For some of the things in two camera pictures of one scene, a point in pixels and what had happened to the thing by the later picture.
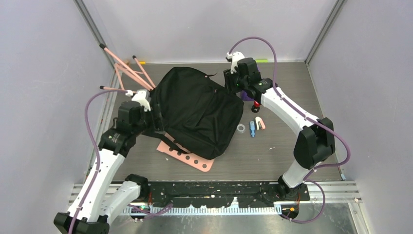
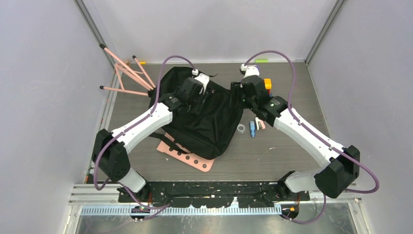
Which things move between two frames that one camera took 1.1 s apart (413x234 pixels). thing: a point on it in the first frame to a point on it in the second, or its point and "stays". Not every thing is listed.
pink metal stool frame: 141,76 stays
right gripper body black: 234,83 to 236,92
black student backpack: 197,112 stays
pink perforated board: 200,163 stays
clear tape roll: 240,130 stays
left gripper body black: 158,122 to 196,104
